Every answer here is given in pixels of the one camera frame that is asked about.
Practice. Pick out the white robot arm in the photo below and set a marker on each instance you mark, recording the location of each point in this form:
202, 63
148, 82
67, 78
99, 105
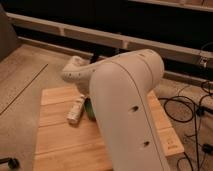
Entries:
118, 88

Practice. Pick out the green ceramic bowl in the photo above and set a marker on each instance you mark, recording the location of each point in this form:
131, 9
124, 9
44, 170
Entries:
89, 109

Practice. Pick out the white plastic bottle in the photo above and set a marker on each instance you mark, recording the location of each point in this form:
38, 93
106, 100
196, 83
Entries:
75, 112

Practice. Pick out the wooden board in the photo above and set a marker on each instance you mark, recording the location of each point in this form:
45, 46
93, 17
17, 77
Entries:
61, 147

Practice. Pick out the black chair caster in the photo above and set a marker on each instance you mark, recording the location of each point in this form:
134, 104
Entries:
13, 163

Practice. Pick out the white shelf frame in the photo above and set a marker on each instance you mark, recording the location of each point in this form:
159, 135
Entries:
84, 38

